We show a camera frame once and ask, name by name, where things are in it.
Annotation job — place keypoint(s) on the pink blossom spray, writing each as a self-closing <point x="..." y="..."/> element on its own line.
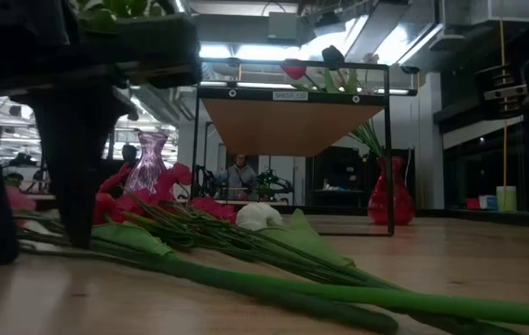
<point x="20" y="200"/>

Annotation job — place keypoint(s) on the purple glass vase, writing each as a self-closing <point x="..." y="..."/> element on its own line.
<point x="150" y="163"/>

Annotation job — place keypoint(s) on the red blossom spray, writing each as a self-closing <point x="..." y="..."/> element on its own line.
<point x="208" y="207"/>

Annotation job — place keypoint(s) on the white tulip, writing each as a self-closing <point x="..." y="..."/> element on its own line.
<point x="257" y="216"/>

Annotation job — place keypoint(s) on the red tulip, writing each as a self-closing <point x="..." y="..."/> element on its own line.
<point x="294" y="71"/>

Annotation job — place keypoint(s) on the red glass vase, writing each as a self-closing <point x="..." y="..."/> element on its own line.
<point x="390" y="200"/>

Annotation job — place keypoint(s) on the black background robot arm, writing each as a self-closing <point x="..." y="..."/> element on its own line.
<point x="271" y="181"/>
<point x="205" y="181"/>

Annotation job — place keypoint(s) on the person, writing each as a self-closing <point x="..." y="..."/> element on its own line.
<point x="239" y="179"/>
<point x="129" y="153"/>

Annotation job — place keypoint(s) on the grey ceiling box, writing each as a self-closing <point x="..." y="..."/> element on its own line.
<point x="283" y="25"/>

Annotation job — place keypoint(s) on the red box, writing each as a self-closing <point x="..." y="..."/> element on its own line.
<point x="472" y="204"/>

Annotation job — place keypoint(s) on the white and blue box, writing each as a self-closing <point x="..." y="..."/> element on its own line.
<point x="488" y="203"/>

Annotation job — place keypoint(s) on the pale green cylinder container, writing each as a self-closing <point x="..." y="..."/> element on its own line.
<point x="512" y="200"/>

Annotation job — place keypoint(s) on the white ceiling unit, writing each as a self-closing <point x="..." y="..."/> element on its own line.
<point x="502" y="10"/>

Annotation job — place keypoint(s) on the wooden shelf with black frame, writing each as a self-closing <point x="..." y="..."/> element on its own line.
<point x="292" y="125"/>

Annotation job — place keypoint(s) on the silver ventilation duct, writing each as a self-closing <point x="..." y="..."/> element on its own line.
<point x="385" y="28"/>

